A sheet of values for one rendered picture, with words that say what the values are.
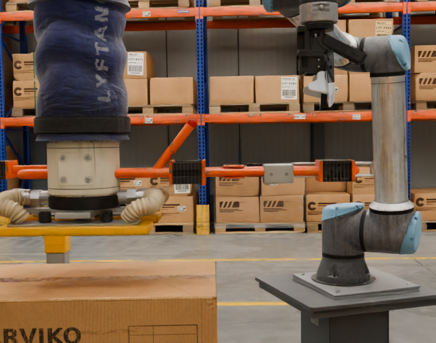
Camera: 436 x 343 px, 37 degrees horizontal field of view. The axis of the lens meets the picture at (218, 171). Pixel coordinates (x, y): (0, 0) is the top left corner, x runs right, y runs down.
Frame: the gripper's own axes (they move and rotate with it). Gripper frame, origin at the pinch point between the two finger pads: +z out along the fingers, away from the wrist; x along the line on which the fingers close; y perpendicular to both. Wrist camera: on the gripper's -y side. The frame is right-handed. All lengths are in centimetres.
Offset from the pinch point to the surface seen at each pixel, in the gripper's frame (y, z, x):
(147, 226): 42, 25, 15
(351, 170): -4.7, 14.4, 3.6
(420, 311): -110, 135, -312
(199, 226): 73, 124, -694
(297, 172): 7.9, 14.7, 3.7
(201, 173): 30.4, 14.6, 5.1
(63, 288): 62, 40, 10
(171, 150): 37.5, 9.0, 2.3
